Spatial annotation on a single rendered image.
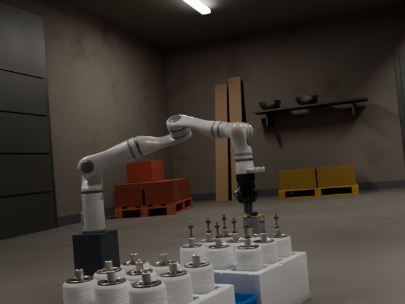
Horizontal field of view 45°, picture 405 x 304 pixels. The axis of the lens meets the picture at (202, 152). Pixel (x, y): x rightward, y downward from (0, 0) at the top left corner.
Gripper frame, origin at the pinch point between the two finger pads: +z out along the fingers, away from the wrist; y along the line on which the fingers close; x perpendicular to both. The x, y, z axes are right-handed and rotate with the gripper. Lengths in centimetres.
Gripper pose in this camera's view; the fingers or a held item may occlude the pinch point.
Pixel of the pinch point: (248, 209)
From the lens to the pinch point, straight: 197.7
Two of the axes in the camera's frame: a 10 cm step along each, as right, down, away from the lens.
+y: -7.9, 0.4, -6.1
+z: 0.9, 10.0, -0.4
